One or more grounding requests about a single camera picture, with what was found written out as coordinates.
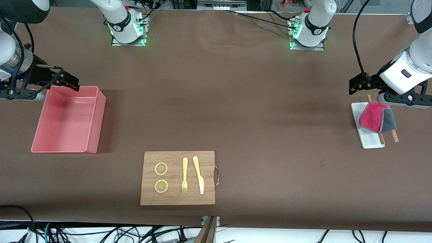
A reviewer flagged long black power cable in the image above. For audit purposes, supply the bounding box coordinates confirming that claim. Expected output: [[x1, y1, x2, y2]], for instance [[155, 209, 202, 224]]
[[224, 9, 299, 29]]

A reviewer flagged pink plastic bin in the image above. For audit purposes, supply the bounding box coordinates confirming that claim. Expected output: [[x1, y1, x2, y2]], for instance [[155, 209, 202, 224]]
[[31, 86, 107, 154]]

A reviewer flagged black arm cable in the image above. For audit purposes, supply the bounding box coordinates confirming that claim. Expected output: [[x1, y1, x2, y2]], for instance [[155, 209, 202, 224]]
[[352, 0, 372, 85], [0, 13, 64, 100]]

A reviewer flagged thick black looped cable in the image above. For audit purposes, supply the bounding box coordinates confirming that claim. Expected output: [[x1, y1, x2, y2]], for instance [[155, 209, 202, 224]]
[[0, 205, 36, 243]]

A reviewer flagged red and grey cloth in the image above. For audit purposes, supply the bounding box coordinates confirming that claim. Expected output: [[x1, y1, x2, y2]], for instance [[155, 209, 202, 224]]
[[359, 102, 397, 134]]

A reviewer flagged yellow plastic knife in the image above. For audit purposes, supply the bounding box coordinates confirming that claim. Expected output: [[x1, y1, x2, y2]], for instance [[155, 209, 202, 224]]
[[193, 156, 205, 195]]

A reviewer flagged yellow plastic fork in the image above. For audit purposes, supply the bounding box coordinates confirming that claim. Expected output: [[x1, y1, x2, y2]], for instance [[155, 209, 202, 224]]
[[181, 158, 188, 194]]

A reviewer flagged white rectangular tray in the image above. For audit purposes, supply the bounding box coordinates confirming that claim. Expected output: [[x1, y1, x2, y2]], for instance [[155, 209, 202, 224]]
[[351, 102, 385, 149]]

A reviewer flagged brown table cover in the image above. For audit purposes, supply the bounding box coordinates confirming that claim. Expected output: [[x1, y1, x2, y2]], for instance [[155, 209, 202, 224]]
[[0, 7, 432, 233]]

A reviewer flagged wooden cutting board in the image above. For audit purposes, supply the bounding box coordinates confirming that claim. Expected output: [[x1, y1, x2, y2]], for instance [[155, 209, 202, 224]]
[[140, 151, 220, 206]]

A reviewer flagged short black power cable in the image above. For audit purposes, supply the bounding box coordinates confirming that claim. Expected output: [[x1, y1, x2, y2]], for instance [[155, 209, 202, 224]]
[[267, 9, 297, 21]]

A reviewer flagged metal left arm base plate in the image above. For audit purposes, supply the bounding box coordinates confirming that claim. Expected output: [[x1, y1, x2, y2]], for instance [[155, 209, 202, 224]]
[[289, 19, 325, 51]]

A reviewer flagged wooden plank piece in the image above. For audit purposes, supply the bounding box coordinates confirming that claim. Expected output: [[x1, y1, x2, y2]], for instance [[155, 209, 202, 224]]
[[195, 216, 218, 243]]

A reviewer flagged grey electronics box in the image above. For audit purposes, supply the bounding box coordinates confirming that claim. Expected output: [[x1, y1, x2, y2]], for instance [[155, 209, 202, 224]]
[[197, 0, 247, 10]]

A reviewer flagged tangled black cable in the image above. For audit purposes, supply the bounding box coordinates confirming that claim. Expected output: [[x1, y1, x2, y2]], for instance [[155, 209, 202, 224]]
[[51, 225, 178, 243]]

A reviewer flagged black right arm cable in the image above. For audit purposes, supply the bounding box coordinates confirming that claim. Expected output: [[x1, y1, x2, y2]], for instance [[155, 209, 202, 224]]
[[0, 13, 64, 100]]

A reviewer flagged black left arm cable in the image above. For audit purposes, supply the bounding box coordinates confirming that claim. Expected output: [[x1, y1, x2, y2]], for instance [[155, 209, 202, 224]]
[[352, 0, 372, 85]]

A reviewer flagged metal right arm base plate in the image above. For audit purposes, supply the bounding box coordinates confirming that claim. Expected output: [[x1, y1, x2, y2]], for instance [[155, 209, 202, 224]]
[[111, 13, 149, 47]]

